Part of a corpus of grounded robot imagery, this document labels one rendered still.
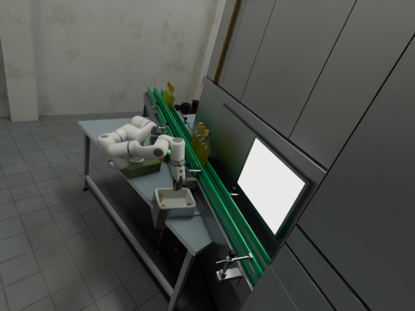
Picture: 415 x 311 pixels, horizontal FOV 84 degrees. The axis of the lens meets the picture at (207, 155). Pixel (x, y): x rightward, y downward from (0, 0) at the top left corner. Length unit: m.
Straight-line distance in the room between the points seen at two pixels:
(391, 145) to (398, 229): 0.13
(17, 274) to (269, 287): 1.77
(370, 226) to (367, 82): 0.59
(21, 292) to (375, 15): 2.31
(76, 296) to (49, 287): 0.19
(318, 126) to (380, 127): 0.57
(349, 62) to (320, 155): 0.35
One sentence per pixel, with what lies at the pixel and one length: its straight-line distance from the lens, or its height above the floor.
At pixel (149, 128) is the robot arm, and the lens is 1.50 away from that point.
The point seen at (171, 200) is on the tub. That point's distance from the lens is 1.48.
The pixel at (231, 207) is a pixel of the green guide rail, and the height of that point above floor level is 0.93.
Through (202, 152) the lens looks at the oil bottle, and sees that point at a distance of 1.53.
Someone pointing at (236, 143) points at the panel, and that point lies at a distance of 1.44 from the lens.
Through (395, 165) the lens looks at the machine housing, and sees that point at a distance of 0.48.
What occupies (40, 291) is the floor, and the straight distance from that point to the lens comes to 2.05.
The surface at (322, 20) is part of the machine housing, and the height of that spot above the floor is 1.89.
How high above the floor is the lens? 1.73
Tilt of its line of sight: 27 degrees down
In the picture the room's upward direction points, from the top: 18 degrees clockwise
